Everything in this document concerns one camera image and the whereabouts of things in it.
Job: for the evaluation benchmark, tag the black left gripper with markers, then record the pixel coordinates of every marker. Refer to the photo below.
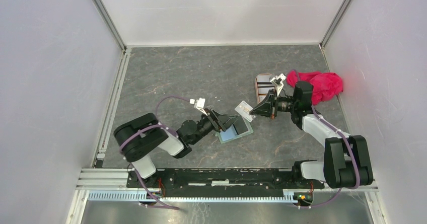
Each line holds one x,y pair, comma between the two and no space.
220,122

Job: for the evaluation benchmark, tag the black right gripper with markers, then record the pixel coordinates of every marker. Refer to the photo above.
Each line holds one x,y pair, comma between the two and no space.
269,106

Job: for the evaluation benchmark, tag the black credit card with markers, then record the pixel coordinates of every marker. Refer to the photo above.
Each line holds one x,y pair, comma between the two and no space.
240,126

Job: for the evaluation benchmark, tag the white VIP card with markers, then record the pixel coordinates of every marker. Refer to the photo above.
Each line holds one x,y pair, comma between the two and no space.
244,109

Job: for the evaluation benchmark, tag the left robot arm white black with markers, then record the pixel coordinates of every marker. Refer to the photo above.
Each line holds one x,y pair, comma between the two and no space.
137,138

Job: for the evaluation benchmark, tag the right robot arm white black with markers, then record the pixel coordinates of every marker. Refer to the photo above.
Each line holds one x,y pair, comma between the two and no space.
346,162

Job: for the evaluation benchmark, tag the pink oval card tray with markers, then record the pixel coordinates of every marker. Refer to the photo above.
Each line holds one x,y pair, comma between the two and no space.
261,93

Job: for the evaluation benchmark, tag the crumpled red cloth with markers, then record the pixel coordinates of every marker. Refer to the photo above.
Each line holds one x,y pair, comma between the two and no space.
325,85

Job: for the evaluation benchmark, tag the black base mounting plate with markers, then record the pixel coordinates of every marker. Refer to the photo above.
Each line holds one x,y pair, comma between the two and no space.
229,182

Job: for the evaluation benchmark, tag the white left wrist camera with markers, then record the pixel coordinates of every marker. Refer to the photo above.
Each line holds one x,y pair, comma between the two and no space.
199,105

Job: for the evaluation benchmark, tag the aluminium frame rail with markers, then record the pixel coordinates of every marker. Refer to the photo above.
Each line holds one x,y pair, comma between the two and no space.
121,185

